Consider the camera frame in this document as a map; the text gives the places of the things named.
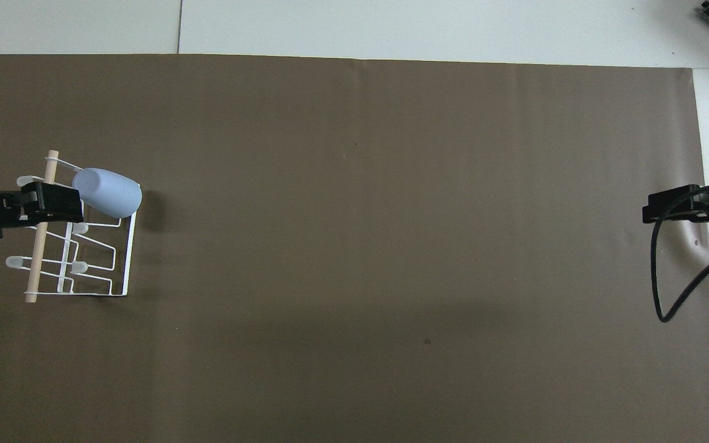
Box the light blue plastic cup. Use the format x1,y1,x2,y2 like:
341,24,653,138
72,167,143,219

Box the white wire cup holder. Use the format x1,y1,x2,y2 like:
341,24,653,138
6,150,139,305

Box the black cable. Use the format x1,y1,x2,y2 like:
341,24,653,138
651,183,709,324

